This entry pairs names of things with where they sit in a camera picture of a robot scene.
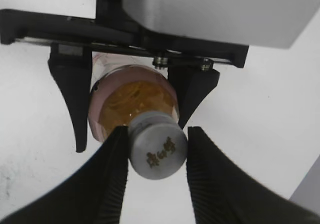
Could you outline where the grey bottle cap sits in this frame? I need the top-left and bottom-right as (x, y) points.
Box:
(128, 111), (188, 180)

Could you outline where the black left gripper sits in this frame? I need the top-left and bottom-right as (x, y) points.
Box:
(0, 0), (249, 68)

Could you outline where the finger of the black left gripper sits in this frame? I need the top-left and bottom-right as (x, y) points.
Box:
(167, 66), (220, 128)
(48, 44), (93, 153)

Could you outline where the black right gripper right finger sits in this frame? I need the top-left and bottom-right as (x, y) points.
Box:
(186, 127), (320, 223)

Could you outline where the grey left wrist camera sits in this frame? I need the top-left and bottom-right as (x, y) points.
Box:
(122, 0), (320, 49)

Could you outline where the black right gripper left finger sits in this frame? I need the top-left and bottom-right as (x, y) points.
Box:
(1, 126), (129, 223)

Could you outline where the oolong tea bottle pink label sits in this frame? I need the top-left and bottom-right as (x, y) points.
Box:
(88, 53), (179, 142)

